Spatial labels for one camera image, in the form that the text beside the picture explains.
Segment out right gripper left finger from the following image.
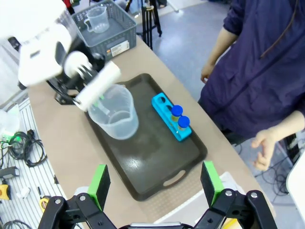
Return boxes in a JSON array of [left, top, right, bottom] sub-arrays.
[[38, 164, 112, 229]]

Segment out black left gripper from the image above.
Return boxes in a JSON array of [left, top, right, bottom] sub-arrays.
[[46, 52, 107, 108]]

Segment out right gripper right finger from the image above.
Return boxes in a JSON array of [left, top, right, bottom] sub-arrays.
[[194, 161, 278, 229]]

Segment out clear plastic measuring beaker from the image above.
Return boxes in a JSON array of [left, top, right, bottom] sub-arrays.
[[87, 83, 140, 140], [83, 6, 111, 34]]

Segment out blue capped sample tube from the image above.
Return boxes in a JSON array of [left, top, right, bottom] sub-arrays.
[[171, 105, 184, 124], [177, 115, 191, 133]]

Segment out person's right forearm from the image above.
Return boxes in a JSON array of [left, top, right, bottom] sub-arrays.
[[206, 26, 239, 70]]

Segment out person's left forearm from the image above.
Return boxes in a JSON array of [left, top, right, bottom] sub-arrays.
[[269, 110, 305, 144]]

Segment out person's left hand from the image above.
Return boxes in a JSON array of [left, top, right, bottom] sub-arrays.
[[251, 126, 279, 171]]

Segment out person's right hand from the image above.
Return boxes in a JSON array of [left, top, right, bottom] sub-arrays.
[[201, 63, 216, 84]]

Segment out blue test tube rack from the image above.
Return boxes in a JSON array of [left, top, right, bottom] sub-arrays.
[[151, 92, 193, 143]]

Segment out dark brown plastic tray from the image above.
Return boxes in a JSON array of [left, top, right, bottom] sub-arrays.
[[84, 73, 208, 202]]

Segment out grey plastic basket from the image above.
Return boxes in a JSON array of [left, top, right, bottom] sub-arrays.
[[71, 0, 138, 58]]

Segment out white table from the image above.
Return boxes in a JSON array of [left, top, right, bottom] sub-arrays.
[[285, 150, 305, 217]]

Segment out black tripod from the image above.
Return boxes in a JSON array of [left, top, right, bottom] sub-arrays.
[[140, 0, 163, 50]]

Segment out black handheld device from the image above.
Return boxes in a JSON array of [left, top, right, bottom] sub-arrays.
[[0, 166, 20, 180]]

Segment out white plastic bag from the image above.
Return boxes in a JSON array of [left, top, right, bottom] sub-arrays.
[[0, 104, 20, 135]]

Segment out yellow black tool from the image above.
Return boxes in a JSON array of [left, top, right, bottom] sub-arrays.
[[0, 183, 12, 201]]

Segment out person in purple jacket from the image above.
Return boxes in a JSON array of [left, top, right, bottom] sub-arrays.
[[197, 0, 305, 144]]

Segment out black floor cables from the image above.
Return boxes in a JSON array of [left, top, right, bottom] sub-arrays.
[[254, 156, 289, 197]]

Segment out black cable bundle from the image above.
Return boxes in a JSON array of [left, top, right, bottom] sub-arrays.
[[9, 129, 48, 168]]

